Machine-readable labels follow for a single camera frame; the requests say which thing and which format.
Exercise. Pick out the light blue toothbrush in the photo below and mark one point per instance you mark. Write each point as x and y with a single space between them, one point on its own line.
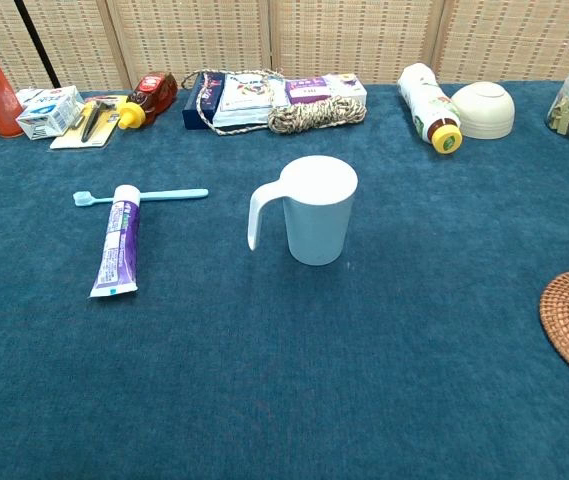
174 194

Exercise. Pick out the purple toothpaste tube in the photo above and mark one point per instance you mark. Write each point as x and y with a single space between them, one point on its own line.
114 245

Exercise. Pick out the white printed pouch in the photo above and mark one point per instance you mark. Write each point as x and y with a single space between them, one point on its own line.
244 112

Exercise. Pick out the blue tablecloth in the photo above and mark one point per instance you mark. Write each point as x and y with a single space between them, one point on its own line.
264 375

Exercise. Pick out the purple white box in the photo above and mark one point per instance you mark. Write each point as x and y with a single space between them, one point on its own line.
309 90

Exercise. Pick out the dark blue box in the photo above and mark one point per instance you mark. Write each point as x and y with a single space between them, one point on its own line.
196 112

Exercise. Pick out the brown syrup bottle yellow cap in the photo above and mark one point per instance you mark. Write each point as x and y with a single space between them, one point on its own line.
156 95

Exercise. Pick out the white bottle yellow cap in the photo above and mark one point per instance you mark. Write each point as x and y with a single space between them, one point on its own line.
424 100

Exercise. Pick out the razor on yellow card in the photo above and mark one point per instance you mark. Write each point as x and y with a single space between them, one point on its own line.
71 142

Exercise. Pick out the cream upturned bowl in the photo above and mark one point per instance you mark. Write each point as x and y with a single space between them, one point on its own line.
484 112

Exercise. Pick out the white blue milk carton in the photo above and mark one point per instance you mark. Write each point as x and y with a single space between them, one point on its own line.
51 115

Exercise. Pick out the white snack packet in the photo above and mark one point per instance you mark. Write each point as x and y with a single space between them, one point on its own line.
26 96

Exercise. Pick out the black tripod stand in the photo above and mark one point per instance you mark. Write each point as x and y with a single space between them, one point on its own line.
36 40

